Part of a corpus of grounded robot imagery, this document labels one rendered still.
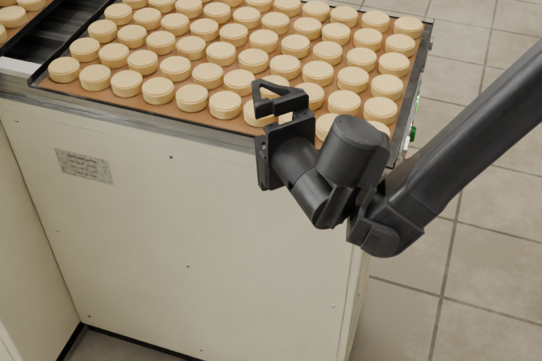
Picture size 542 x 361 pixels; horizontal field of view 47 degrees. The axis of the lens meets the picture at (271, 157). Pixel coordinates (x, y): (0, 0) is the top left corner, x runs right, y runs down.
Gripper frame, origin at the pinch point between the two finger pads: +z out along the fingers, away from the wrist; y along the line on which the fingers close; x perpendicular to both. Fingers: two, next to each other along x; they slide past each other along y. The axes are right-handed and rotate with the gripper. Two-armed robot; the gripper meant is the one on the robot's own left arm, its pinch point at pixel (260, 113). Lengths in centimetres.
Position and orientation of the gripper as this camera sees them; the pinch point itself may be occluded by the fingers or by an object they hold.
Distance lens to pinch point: 83.0
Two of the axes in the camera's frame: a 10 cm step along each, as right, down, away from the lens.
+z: -4.4, -6.2, 6.5
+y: 0.2, 7.2, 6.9
